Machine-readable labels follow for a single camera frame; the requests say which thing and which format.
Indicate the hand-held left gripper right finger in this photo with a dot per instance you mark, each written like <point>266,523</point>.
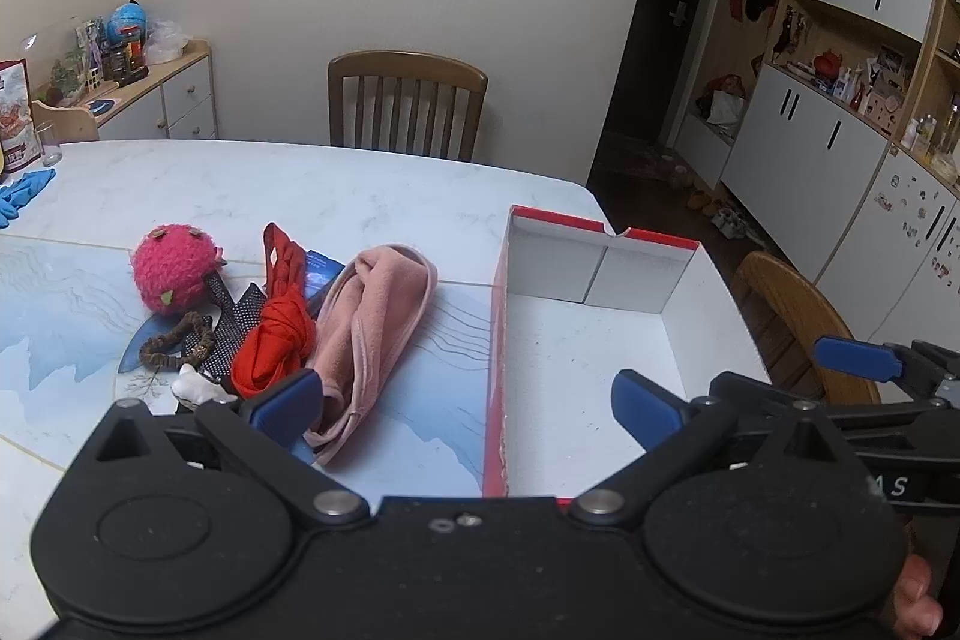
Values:
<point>645,404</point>

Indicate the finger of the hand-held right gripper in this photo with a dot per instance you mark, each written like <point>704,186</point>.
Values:
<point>855,356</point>
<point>765,389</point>

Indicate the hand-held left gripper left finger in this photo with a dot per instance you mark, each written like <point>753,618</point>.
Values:
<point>289,401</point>

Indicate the red cardboard box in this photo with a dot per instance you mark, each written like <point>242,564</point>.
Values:
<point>592,370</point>

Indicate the red knotted cloth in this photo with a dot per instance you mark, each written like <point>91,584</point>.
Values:
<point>274,340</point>

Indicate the small white plush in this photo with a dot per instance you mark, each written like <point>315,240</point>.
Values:
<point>196,386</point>

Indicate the black dotted pouch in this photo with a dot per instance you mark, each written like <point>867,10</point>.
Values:
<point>232,325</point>

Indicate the brown glitter scrunchie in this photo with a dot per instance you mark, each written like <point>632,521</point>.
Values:
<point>180,340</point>

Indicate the pink fleece cloth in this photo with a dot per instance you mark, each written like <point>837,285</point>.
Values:
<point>375,310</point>

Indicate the small blue box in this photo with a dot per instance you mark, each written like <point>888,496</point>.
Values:
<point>319,276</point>

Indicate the pink fuzzy plush toy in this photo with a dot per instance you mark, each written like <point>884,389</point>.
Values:
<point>169,269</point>

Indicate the person's right hand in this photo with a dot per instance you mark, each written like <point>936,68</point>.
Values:
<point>919,602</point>

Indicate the light wooden chair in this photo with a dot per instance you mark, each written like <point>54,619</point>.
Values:
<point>795,317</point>

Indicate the white fridge with magnets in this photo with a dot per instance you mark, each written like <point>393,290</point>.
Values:
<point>892,235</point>

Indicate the white shoes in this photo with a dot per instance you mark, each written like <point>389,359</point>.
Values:
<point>731,224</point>

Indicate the tan slippers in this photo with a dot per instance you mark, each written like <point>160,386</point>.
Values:
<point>705,201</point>

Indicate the patterned doormat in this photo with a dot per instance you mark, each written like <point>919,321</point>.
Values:
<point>637,156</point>

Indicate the bags in cabinet niche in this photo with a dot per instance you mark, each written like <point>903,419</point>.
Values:
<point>720,100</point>

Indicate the red pot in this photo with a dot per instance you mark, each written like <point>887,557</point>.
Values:
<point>827,63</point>

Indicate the dark wooden chair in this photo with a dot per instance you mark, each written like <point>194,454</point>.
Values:
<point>405,100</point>

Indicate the white wooden sideboard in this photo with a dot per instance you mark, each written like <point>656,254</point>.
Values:
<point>172,100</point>

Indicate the blue glove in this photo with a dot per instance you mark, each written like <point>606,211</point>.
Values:
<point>22,194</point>

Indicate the clear drinking glass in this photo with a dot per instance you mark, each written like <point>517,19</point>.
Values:
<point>47,144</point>

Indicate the small wooden chair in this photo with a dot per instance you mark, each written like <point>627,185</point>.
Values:
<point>67,119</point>

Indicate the dark jars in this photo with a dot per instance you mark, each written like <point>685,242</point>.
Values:
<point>120,59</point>

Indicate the clear plastic bag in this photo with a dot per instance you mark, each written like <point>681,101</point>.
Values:
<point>165,40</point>

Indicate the red and white packet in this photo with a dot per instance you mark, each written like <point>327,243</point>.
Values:
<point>15,115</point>

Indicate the blue ball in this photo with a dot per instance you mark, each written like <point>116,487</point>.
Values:
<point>126,21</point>

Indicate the white wall cabinet unit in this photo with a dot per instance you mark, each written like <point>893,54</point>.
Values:
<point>825,115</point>

